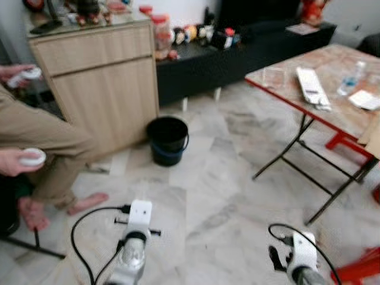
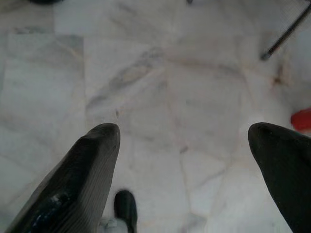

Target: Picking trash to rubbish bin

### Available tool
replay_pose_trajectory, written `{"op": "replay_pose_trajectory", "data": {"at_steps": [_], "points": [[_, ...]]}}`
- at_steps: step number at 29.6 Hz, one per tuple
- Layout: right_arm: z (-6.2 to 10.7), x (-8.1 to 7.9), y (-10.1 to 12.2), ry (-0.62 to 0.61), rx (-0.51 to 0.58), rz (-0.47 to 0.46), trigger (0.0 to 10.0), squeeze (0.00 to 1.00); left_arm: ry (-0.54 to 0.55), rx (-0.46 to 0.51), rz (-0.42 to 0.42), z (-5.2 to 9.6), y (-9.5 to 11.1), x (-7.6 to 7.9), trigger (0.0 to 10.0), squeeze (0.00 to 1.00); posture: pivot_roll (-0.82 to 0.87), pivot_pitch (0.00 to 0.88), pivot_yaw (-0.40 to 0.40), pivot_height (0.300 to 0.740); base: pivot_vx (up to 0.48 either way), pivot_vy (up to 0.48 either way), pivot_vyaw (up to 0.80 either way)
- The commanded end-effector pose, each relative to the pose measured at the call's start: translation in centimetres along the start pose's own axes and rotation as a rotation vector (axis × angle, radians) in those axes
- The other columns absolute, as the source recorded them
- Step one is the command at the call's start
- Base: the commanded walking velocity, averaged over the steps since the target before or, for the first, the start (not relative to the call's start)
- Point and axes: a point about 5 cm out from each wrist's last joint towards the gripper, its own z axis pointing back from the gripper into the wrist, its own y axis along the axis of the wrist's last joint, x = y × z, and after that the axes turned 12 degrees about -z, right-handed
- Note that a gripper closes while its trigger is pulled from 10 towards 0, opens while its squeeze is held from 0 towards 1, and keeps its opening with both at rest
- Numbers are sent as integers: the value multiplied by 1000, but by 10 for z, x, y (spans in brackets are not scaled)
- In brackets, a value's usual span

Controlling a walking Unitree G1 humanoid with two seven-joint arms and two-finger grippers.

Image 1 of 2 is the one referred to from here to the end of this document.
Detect dark upholstered seat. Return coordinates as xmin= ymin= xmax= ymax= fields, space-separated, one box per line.
xmin=358 ymin=34 xmax=380 ymax=58

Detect black low tv bench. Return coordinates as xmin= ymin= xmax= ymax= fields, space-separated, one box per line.
xmin=156 ymin=23 xmax=337 ymax=107

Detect long white packet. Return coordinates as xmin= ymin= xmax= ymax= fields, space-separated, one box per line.
xmin=295 ymin=66 xmax=332 ymax=112

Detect person's beige trouser legs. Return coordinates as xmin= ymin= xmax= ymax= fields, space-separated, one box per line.
xmin=0 ymin=86 xmax=96 ymax=208

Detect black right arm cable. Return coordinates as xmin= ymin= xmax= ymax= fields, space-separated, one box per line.
xmin=268 ymin=223 xmax=342 ymax=285

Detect clear plastic container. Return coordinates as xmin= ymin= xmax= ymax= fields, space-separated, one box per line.
xmin=261 ymin=66 xmax=288 ymax=90

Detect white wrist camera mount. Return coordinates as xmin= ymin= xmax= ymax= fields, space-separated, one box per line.
xmin=284 ymin=230 xmax=318 ymax=280
xmin=115 ymin=199 xmax=162 ymax=241

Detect white paper napkin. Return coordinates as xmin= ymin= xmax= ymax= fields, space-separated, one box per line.
xmin=347 ymin=89 xmax=380 ymax=112

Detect red figurine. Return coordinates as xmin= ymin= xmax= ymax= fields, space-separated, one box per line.
xmin=301 ymin=0 xmax=325 ymax=26

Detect tall red lid jar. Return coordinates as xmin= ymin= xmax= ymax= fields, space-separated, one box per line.
xmin=151 ymin=14 xmax=174 ymax=60

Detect black plastic bucket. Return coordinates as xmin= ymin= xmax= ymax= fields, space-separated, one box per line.
xmin=145 ymin=116 xmax=189 ymax=167

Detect black metal chair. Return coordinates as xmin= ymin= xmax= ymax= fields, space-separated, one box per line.
xmin=0 ymin=175 xmax=67 ymax=260

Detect flat black tray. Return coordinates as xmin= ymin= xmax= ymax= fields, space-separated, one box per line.
xmin=30 ymin=20 xmax=63 ymax=34

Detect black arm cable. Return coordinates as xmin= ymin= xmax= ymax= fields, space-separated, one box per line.
xmin=71 ymin=205 xmax=131 ymax=285
xmin=268 ymin=223 xmax=342 ymax=285

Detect red plastic stool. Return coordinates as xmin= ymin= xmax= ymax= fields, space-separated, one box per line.
xmin=334 ymin=246 xmax=380 ymax=285
xmin=325 ymin=131 xmax=373 ymax=160

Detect small toy figurine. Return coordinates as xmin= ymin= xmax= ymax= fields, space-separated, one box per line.
xmin=185 ymin=24 xmax=198 ymax=42
xmin=199 ymin=24 xmax=214 ymax=46
xmin=172 ymin=25 xmax=186 ymax=45

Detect white handheld controller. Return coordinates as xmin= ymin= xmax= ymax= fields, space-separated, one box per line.
xmin=8 ymin=66 xmax=43 ymax=88
xmin=19 ymin=148 xmax=47 ymax=167

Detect folding table marble top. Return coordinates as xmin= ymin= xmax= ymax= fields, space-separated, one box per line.
xmin=245 ymin=43 xmax=380 ymax=226

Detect clear water bottle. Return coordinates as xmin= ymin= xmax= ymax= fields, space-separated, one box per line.
xmin=337 ymin=60 xmax=368 ymax=97

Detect pink flat box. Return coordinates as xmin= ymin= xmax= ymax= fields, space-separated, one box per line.
xmin=106 ymin=0 xmax=132 ymax=15

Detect black television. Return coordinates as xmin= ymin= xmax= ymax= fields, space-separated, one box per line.
xmin=217 ymin=0 xmax=302 ymax=30

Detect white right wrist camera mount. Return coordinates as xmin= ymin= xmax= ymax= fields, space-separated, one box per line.
xmin=284 ymin=230 xmax=318 ymax=280

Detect person's right hand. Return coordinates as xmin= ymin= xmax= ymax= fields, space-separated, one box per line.
xmin=0 ymin=147 xmax=31 ymax=178

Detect pale pink mat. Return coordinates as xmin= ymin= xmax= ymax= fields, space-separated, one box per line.
xmin=286 ymin=23 xmax=320 ymax=36

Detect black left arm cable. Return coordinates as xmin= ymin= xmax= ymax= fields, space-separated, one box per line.
xmin=71 ymin=205 xmax=131 ymax=285

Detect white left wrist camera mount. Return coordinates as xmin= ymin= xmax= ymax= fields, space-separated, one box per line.
xmin=115 ymin=199 xmax=162 ymax=241

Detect dark figurine group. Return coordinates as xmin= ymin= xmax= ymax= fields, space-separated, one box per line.
xmin=74 ymin=0 xmax=103 ymax=26

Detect brown cardboard box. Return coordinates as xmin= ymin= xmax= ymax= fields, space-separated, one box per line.
xmin=357 ymin=112 xmax=380 ymax=160

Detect person's bare foot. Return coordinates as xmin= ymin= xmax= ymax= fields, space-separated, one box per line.
xmin=66 ymin=192 xmax=110 ymax=216
xmin=18 ymin=197 xmax=51 ymax=232

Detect person's left hand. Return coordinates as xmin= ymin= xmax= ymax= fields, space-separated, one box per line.
xmin=0 ymin=64 xmax=30 ymax=90

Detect light wood sideboard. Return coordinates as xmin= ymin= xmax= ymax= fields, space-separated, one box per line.
xmin=28 ymin=18 xmax=160 ymax=158

